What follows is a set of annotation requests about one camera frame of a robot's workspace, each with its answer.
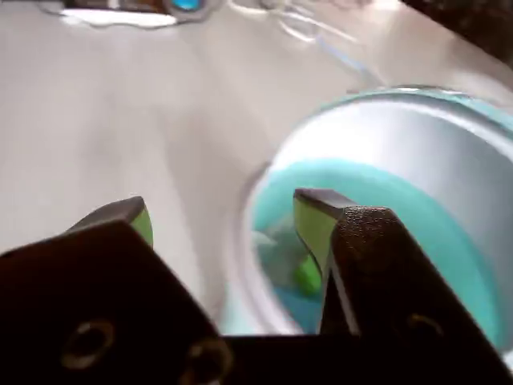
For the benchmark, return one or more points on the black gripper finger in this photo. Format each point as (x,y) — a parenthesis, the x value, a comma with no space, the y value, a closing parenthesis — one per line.
(384,280)
(80,288)

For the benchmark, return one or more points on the green lego block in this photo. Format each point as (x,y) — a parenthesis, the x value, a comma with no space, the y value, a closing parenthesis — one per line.
(308,276)

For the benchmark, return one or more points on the teal whale-shaped bin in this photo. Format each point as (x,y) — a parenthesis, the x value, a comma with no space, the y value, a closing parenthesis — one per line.
(421,160)

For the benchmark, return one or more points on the white flat box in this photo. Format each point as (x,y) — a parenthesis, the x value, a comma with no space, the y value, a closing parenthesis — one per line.
(120,17)

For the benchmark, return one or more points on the teal round object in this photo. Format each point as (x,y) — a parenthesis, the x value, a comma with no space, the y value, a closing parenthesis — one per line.
(185,5)

